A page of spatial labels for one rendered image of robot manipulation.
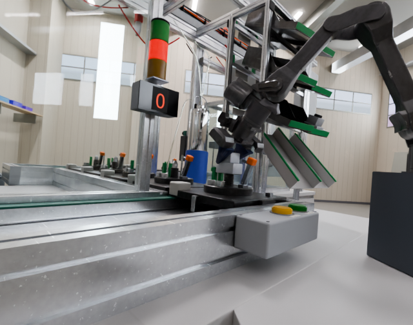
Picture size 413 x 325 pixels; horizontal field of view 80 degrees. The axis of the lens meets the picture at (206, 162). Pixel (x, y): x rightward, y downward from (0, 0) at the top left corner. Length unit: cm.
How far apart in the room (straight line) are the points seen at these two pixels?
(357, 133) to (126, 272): 1035
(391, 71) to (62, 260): 69
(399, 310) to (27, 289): 47
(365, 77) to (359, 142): 236
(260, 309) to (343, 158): 983
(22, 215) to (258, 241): 42
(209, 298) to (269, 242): 13
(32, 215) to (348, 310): 54
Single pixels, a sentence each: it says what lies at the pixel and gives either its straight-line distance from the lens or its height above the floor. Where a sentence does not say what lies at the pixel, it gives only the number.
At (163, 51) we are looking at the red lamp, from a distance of 71.
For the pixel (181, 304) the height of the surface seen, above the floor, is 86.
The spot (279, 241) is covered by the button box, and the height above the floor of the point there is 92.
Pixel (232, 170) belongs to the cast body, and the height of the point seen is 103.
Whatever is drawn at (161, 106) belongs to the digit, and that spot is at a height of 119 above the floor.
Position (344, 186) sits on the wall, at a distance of 1023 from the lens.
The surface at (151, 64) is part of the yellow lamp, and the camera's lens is 70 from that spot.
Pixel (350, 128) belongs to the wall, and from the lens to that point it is 1039.
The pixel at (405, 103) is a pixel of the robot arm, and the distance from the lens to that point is 69.
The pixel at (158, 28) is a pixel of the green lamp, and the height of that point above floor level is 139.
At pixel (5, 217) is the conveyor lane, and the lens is 56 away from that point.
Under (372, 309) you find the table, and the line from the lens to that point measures 47.
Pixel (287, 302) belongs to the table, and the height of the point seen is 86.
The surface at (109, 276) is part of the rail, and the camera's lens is 34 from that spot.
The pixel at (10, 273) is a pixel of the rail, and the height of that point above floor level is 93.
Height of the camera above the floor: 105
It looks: level
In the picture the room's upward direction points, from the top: 4 degrees clockwise
